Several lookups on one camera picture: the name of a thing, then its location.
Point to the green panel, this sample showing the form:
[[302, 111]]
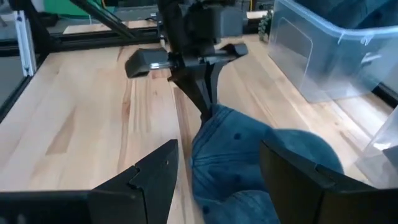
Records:
[[71, 7]]

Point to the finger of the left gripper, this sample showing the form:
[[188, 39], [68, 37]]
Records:
[[214, 81], [191, 87]]

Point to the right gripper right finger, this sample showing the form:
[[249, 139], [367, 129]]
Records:
[[295, 193]]

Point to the small green succulent plant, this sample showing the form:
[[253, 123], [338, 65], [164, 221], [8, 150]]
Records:
[[265, 26]]

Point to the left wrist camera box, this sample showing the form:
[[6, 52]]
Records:
[[224, 23]]

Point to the dark blue denim cap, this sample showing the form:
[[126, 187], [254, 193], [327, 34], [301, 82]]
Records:
[[230, 155]]

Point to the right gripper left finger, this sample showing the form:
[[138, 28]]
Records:
[[149, 193]]

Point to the silver aluminium bracket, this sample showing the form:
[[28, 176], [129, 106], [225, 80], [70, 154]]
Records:
[[25, 46]]

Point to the clear plastic bin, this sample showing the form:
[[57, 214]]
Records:
[[326, 68], [379, 174]]

